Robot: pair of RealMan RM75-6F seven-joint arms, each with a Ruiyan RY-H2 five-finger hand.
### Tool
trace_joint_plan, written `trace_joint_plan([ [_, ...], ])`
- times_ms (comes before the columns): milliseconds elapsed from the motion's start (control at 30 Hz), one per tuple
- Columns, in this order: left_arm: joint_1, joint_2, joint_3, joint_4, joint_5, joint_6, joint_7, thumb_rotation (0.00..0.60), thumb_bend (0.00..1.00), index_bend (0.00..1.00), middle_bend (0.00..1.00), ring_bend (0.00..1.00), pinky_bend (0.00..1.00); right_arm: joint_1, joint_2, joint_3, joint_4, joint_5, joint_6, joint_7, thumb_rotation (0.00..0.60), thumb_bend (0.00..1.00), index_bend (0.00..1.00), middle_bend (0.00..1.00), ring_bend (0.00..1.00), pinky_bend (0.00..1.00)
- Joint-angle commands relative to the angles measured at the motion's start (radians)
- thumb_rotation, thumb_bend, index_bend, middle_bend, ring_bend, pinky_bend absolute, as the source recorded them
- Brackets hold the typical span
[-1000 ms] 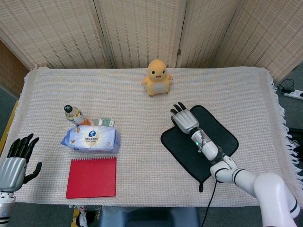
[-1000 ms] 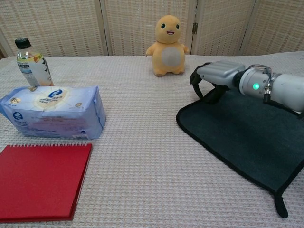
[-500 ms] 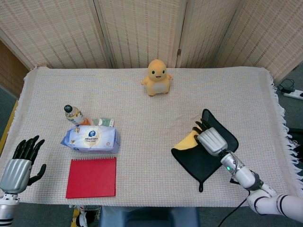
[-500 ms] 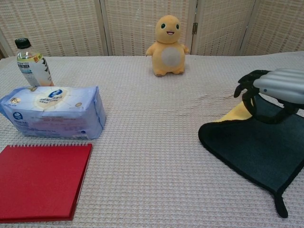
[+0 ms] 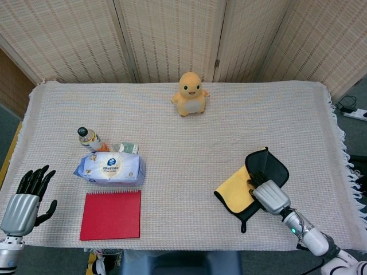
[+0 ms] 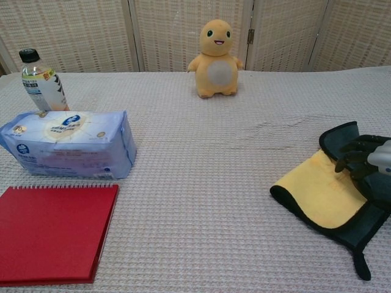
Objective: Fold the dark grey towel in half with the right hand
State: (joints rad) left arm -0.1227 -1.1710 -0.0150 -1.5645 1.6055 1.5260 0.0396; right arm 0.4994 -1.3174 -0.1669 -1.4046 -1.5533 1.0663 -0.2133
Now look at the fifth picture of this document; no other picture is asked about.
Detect orange plush dinosaur toy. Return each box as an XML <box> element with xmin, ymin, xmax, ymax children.
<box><xmin>171</xmin><ymin>71</ymin><xmax>210</xmax><ymax>117</ymax></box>

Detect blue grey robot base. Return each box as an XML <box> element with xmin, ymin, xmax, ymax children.
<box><xmin>119</xmin><ymin>250</ymin><xmax>243</xmax><ymax>275</ymax></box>

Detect white power strip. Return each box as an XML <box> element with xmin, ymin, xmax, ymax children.
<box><xmin>343</xmin><ymin>108</ymin><xmax>367</xmax><ymax>121</ymax></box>

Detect drink bottle with black cap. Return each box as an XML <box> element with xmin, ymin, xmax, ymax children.
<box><xmin>76</xmin><ymin>127</ymin><xmax>110</xmax><ymax>152</ymax></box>

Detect black white items under table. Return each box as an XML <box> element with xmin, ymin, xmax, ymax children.
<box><xmin>85</xmin><ymin>248</ymin><xmax>124</xmax><ymax>275</ymax></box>

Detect white woven tablecloth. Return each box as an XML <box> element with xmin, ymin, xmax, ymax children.
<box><xmin>0</xmin><ymin>81</ymin><xmax>367</xmax><ymax>252</ymax></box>

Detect blue white tissue pack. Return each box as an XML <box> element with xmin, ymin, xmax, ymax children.
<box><xmin>73</xmin><ymin>151</ymin><xmax>146</xmax><ymax>186</ymax></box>

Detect woven folding screen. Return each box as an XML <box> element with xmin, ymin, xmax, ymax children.
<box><xmin>0</xmin><ymin>0</ymin><xmax>367</xmax><ymax>100</ymax></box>

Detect black and yellow cloth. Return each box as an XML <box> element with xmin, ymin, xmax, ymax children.
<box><xmin>213</xmin><ymin>147</ymin><xmax>290</xmax><ymax>234</ymax></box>

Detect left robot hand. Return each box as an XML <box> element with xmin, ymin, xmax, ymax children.
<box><xmin>0</xmin><ymin>164</ymin><xmax>58</xmax><ymax>237</ymax></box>

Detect small green white packet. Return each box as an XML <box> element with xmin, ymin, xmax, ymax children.
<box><xmin>112</xmin><ymin>142</ymin><xmax>140</xmax><ymax>154</ymax></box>

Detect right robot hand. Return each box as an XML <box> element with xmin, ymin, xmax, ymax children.
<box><xmin>247</xmin><ymin>171</ymin><xmax>291</xmax><ymax>216</ymax></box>

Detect red spiral notebook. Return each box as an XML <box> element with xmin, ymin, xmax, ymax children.
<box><xmin>79</xmin><ymin>190</ymin><xmax>142</xmax><ymax>241</ymax></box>

